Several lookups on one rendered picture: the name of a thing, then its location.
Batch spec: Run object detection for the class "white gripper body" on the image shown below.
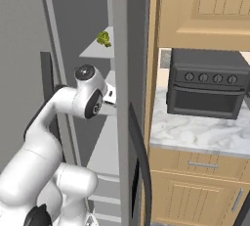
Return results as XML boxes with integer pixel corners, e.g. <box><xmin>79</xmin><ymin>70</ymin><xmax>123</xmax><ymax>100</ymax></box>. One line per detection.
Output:
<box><xmin>104</xmin><ymin>85</ymin><xmax>117</xmax><ymax>108</ymax></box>

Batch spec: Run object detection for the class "green broccoli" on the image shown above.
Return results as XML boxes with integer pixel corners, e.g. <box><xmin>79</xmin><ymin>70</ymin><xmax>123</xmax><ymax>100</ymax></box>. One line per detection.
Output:
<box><xmin>96</xmin><ymin>30</ymin><xmax>112</xmax><ymax>49</ymax></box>

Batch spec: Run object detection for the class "black curved door handle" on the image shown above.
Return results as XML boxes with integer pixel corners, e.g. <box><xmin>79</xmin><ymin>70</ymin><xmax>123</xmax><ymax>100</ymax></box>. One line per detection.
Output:
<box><xmin>128</xmin><ymin>102</ymin><xmax>153</xmax><ymax>226</ymax></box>

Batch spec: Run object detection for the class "grey freezer door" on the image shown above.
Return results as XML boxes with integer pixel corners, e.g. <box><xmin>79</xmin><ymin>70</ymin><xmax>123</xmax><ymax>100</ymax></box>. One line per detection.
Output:
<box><xmin>111</xmin><ymin>0</ymin><xmax>152</xmax><ymax>226</ymax></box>

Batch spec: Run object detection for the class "silver drawer handle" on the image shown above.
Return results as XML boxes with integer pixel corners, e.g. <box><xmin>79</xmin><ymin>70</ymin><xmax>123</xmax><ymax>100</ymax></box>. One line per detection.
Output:
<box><xmin>187</xmin><ymin>160</ymin><xmax>220</xmax><ymax>169</ymax></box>

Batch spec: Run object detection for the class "silver cupboard handle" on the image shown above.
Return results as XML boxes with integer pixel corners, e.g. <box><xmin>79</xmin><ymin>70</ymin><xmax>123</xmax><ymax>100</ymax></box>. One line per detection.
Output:
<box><xmin>230</xmin><ymin>187</ymin><xmax>245</xmax><ymax>214</ymax></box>

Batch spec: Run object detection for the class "grey fridge door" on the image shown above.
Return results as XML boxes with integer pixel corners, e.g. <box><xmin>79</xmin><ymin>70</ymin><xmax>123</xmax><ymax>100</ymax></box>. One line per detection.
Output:
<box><xmin>0</xmin><ymin>0</ymin><xmax>63</xmax><ymax>172</ymax></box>

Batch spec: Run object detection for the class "black toaster oven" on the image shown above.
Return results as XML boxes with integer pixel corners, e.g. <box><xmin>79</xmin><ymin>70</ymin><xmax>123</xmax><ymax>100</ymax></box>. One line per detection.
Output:
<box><xmin>165</xmin><ymin>47</ymin><xmax>250</xmax><ymax>121</ymax></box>

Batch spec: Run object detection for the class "light wood base cupboard door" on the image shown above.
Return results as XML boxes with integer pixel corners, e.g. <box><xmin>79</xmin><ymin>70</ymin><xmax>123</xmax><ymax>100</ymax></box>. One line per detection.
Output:
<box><xmin>149</xmin><ymin>170</ymin><xmax>250</xmax><ymax>226</ymax></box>

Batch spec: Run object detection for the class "light wood wall cupboard door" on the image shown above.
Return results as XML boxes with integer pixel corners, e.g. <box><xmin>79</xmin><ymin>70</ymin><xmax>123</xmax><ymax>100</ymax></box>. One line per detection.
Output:
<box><xmin>157</xmin><ymin>0</ymin><xmax>250</xmax><ymax>52</ymax></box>

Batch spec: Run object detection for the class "grey freezer drawer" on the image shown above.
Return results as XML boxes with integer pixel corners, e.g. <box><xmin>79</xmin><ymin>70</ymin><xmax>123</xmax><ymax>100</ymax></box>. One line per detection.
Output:
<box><xmin>87</xmin><ymin>173</ymin><xmax>122</xmax><ymax>226</ymax></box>

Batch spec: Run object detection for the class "light wood cupboard side panel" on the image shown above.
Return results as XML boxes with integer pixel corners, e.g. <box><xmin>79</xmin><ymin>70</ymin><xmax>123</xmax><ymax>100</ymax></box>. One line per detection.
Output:
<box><xmin>144</xmin><ymin>0</ymin><xmax>163</xmax><ymax>147</ymax></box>

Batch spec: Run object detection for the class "grey fridge body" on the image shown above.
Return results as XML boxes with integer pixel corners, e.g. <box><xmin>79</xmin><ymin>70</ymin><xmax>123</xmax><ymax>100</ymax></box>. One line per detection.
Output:
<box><xmin>38</xmin><ymin>0</ymin><xmax>122</xmax><ymax>226</ymax></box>

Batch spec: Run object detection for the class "light wood drawer front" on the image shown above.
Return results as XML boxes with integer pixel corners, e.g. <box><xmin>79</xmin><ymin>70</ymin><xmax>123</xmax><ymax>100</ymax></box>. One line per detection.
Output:
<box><xmin>148</xmin><ymin>147</ymin><xmax>250</xmax><ymax>183</ymax></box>

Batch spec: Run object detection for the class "black straight door handle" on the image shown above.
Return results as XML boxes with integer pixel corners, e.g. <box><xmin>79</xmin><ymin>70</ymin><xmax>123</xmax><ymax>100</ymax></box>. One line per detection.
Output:
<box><xmin>39</xmin><ymin>51</ymin><xmax>63</xmax><ymax>143</ymax></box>

